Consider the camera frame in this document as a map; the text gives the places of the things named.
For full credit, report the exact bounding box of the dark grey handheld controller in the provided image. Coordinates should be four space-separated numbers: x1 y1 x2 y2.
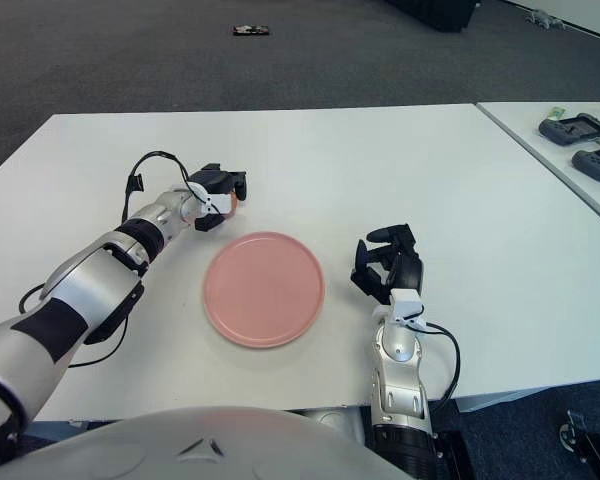
537 113 600 146
571 144 600 182

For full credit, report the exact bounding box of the black left elbow cable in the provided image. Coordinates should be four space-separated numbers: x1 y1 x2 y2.
19 282 131 369

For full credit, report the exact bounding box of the small grey toy figure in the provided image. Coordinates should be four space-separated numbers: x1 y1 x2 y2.
524 8 566 29

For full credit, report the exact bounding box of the black metal bracket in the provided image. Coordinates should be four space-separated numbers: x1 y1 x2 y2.
427 429 476 480

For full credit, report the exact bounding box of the black stand with caster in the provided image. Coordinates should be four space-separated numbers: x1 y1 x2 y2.
559 409 600 480

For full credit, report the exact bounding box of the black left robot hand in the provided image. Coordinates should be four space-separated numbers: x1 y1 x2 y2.
187 162 249 234

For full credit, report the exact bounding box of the grey robot torso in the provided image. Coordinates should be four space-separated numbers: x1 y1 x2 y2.
0 407 411 480

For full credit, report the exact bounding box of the large black case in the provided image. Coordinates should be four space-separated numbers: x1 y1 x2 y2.
382 0 481 34

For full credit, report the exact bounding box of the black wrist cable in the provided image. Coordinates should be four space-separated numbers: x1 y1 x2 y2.
122 151 206 221
409 319 461 404

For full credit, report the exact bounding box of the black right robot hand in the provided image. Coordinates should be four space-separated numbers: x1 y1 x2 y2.
349 223 425 304

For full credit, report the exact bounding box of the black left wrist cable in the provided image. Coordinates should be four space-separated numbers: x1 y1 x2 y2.
122 151 206 221

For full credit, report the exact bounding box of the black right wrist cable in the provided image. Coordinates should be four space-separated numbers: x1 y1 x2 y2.
409 319 461 404

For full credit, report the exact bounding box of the pink round plate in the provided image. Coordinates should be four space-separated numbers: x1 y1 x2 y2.
202 231 326 349

